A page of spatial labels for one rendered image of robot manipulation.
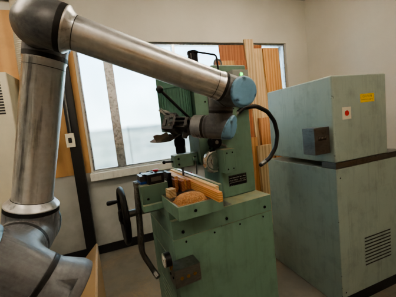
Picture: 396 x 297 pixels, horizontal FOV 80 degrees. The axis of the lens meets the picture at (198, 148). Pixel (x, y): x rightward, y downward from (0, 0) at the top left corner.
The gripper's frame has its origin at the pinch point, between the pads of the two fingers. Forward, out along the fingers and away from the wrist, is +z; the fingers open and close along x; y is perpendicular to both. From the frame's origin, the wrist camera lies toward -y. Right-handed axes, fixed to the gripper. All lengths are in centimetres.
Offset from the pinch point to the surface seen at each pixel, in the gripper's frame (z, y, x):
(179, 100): -1.3, -12.4, -19.4
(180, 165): -0.9, -28.5, 10.4
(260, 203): -41, -52, 21
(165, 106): 4.8, -10.8, -15.3
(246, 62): 13, -156, -147
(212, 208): -27.0, -17.1, 29.6
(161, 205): -0.7, -19.3, 32.6
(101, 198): 127, -110, 40
